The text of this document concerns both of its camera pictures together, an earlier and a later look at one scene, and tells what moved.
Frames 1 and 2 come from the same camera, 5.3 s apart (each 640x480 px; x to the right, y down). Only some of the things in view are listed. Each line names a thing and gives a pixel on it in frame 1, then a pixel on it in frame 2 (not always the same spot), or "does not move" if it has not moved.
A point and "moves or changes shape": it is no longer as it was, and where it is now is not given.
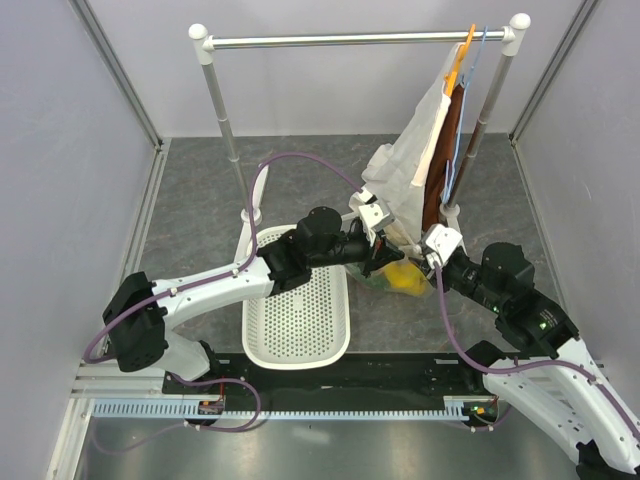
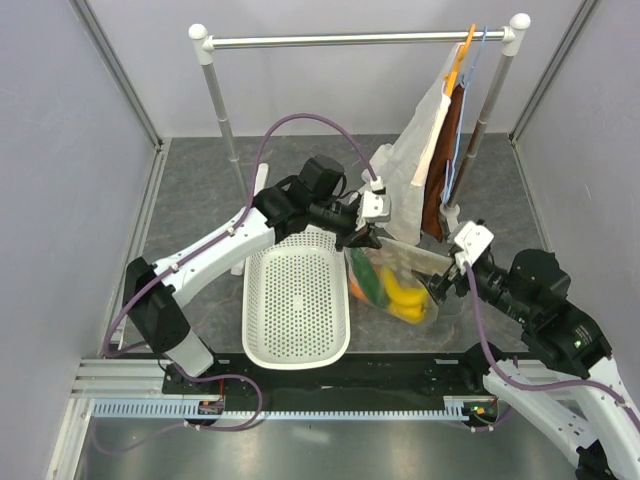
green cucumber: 378,280 moves or changes shape
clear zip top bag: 399,288 moves or changes shape
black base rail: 361,377 does not move
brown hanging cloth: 442,154 does not move
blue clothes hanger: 448,192 does not move
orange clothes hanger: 450,78 does not move
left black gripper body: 376,246 to 338,219
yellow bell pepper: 405,279 to 412,311
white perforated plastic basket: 303,326 does not move
